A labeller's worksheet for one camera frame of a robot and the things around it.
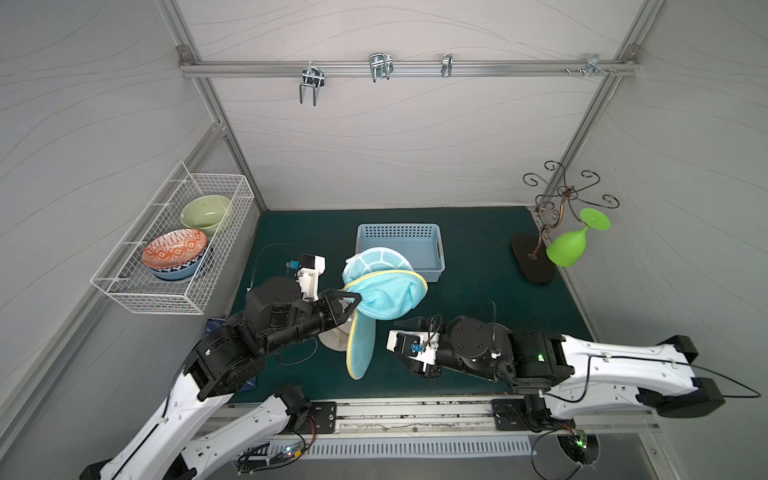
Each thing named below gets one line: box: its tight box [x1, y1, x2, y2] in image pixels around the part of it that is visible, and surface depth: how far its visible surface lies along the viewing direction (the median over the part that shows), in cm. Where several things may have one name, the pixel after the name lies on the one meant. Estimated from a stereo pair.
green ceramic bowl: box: [180, 195, 231, 239], surface depth 73 cm
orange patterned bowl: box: [142, 229, 208, 269], surface depth 64 cm
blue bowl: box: [148, 249, 209, 281], surface depth 58 cm
